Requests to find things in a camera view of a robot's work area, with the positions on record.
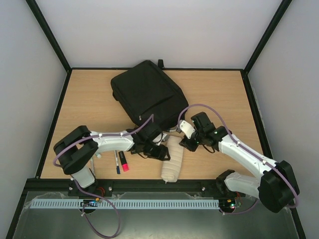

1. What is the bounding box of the black student backpack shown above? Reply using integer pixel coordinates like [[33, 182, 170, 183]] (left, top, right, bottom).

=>
[[111, 60, 188, 130]]

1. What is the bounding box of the black enclosure frame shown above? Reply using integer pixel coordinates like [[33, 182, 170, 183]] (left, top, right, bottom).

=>
[[6, 0, 292, 239]]

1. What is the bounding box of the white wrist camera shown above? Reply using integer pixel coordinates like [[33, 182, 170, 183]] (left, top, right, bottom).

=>
[[176, 120, 195, 139], [153, 132, 167, 145]]

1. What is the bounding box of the light blue cable duct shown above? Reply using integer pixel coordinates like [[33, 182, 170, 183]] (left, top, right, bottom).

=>
[[30, 199, 219, 210]]

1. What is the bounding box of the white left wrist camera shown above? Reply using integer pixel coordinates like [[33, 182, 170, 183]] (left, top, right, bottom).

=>
[[153, 132, 167, 145]]

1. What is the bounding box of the blue white marker pen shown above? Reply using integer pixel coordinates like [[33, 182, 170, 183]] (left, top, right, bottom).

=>
[[114, 150, 121, 174]]

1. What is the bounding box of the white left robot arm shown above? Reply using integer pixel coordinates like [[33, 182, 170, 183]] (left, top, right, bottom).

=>
[[53, 121, 170, 188]]

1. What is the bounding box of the pink black highlighter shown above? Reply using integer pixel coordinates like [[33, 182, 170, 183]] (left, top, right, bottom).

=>
[[118, 151, 129, 172]]

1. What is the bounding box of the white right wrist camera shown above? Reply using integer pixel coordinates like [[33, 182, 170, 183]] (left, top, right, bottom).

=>
[[176, 120, 195, 139]]

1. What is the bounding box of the beige ribbed pencil case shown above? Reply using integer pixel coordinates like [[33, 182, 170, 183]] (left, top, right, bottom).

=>
[[161, 136, 184, 183]]

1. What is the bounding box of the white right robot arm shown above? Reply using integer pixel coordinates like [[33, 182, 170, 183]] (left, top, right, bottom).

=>
[[177, 112, 300, 213]]

